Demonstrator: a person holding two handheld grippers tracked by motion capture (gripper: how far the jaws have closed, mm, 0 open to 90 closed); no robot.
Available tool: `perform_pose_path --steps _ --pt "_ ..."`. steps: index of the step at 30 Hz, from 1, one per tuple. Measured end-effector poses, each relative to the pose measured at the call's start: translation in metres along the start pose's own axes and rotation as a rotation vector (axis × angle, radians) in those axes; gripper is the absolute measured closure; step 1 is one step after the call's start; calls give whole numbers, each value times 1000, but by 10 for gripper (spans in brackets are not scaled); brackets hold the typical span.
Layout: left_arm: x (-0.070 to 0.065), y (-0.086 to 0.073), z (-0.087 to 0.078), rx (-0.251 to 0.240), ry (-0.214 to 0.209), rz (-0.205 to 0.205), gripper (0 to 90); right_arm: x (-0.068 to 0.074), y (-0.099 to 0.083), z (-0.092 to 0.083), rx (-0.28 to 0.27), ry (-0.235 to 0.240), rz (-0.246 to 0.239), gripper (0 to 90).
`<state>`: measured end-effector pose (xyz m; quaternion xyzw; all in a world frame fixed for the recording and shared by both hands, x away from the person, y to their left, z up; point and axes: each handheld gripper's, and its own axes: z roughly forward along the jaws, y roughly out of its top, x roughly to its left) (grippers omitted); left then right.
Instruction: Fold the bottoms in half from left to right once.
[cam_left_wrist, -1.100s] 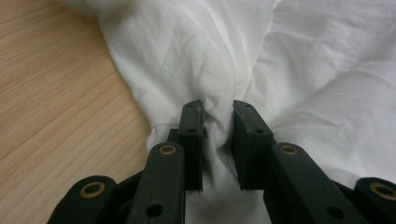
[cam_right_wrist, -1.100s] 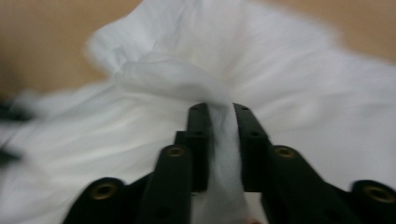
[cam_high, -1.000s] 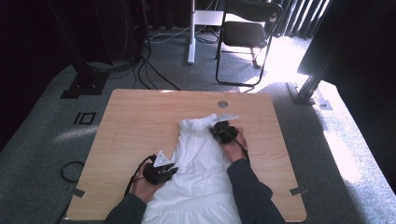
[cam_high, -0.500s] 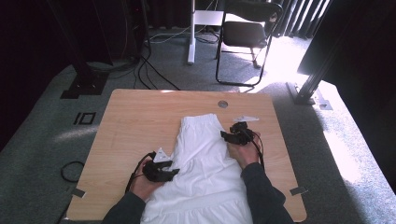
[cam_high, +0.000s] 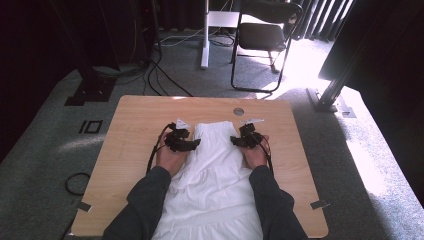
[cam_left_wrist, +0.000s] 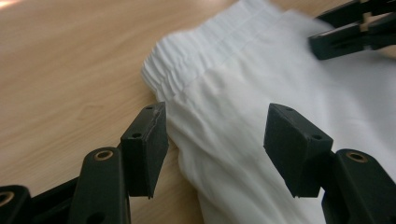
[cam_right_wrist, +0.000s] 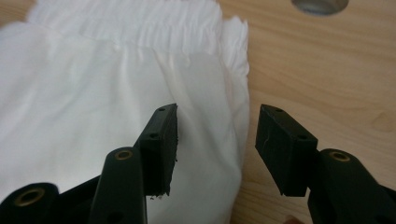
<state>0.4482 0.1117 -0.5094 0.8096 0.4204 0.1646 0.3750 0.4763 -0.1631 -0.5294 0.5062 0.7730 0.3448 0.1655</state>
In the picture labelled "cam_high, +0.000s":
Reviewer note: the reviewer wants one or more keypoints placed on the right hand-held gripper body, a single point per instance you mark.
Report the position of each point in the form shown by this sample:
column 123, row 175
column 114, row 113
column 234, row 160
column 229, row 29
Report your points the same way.
column 251, row 136

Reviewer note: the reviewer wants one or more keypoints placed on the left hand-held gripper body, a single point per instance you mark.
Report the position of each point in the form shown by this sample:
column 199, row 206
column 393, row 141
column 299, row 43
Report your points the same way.
column 176, row 138

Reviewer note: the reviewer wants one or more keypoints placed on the white tiered skirt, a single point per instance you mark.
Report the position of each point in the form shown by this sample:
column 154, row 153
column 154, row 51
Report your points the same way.
column 213, row 166

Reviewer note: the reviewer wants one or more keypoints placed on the person's right hand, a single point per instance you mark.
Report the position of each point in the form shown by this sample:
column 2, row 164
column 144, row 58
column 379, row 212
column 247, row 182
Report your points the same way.
column 257, row 156

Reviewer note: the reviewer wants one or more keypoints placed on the person's left hand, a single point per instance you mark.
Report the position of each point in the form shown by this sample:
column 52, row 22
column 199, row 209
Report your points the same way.
column 171, row 161

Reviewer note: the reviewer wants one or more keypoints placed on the grey table grommet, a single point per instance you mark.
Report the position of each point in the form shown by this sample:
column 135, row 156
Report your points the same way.
column 238, row 111

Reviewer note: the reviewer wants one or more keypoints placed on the black stand with base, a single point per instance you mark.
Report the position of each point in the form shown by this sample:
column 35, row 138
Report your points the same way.
column 95, row 90

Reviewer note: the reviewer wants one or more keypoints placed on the grey tape piece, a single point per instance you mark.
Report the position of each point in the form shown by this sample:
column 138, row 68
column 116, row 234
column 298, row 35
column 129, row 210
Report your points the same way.
column 84, row 206
column 319, row 204

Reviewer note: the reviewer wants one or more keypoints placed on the small metal floor plate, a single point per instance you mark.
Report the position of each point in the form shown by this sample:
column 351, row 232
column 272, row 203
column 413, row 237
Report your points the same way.
column 347, row 111

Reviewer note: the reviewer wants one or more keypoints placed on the black metal profile stand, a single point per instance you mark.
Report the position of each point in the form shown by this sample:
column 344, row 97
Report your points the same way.
column 336, row 81

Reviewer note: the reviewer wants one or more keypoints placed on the black folding chair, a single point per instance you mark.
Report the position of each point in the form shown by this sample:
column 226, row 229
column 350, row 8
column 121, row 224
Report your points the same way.
column 261, row 35

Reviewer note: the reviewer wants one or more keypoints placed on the pleated dark curtain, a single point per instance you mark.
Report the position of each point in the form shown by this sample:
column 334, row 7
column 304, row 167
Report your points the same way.
column 320, row 20

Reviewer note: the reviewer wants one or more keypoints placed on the white desk frame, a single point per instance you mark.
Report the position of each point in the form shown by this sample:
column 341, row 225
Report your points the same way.
column 205, row 50

